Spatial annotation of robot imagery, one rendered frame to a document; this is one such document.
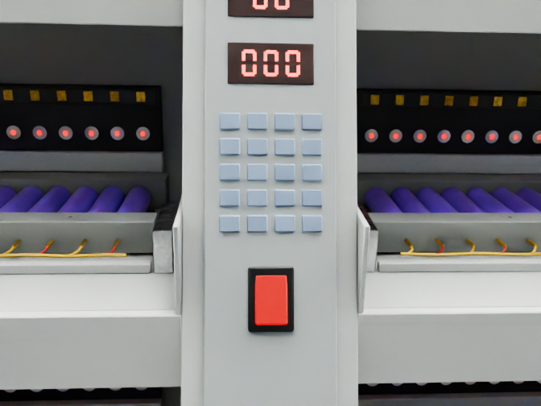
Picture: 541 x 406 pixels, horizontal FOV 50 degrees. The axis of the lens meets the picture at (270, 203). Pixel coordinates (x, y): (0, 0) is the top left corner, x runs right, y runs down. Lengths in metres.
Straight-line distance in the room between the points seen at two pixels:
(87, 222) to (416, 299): 0.21
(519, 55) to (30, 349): 0.47
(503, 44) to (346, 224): 0.32
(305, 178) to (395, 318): 0.09
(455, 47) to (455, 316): 0.30
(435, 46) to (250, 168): 0.30
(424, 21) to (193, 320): 0.21
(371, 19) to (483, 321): 0.18
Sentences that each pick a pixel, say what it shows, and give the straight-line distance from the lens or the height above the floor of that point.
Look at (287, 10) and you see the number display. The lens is 0.33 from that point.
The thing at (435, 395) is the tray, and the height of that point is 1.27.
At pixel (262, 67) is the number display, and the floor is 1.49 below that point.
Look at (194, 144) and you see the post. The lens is 0.31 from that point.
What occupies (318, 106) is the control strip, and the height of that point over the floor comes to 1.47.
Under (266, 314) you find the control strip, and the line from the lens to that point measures 0.30.
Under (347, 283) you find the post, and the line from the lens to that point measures 0.32.
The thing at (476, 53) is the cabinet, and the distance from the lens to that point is 0.58.
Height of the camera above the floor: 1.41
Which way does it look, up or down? 2 degrees up
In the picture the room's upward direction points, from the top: straight up
